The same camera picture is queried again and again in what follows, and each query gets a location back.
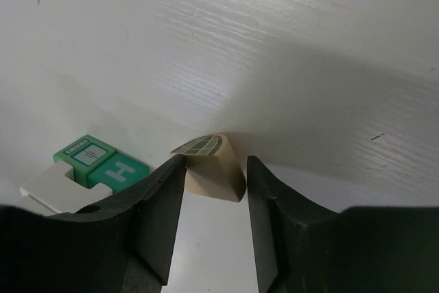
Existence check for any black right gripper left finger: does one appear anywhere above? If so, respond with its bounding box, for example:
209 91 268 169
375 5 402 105
1 155 186 292

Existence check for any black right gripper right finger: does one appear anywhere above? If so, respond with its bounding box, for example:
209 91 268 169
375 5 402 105
247 156 438 292

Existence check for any dark green wood block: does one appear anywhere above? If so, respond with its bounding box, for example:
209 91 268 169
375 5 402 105
87 152 150 194

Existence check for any white notched wood block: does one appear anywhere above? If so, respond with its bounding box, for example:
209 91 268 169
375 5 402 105
16 161 112 216

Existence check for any light green wood block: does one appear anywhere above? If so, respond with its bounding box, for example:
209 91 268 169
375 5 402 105
53 134 117 188

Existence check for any tan wood block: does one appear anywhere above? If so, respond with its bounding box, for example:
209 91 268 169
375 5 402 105
169 133 246 202

